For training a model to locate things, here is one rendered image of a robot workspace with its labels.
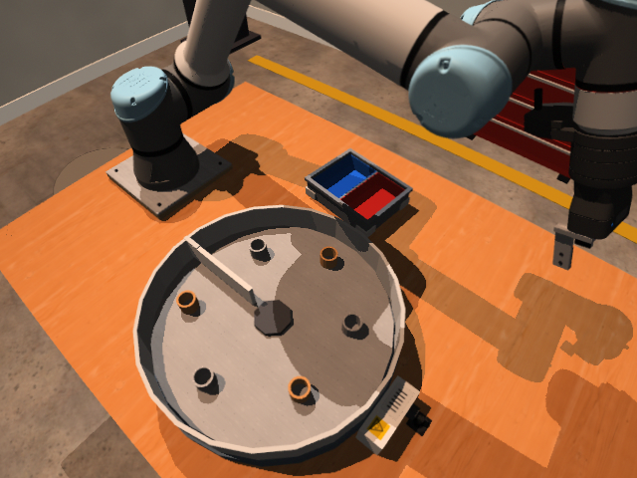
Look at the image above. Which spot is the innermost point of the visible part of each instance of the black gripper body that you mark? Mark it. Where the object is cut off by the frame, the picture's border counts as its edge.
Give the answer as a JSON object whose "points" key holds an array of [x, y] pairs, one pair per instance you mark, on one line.
{"points": [[603, 154]]}

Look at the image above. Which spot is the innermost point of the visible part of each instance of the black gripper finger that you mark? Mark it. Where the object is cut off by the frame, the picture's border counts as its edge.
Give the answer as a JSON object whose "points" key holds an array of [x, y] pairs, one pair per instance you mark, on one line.
{"points": [[563, 245], [584, 244]]}

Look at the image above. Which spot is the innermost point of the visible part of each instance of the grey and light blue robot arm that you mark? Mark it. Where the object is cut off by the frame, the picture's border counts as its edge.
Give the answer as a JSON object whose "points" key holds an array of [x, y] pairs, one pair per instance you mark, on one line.
{"points": [[464, 72]]}

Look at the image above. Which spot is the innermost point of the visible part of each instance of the bronze bushing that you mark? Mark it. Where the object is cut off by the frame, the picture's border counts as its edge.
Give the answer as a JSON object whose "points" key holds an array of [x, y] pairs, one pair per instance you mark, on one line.
{"points": [[297, 380], [328, 251], [185, 296]]}

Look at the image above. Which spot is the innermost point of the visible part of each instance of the dark grey hollow cylinder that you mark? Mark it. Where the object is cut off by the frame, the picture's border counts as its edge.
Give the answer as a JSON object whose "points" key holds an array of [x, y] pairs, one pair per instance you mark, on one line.
{"points": [[200, 371], [351, 317], [258, 254]]}

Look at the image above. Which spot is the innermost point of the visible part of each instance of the grey bin with blue and red compartments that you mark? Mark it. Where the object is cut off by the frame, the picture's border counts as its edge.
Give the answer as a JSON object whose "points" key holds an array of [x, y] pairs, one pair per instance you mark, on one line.
{"points": [[344, 180]]}

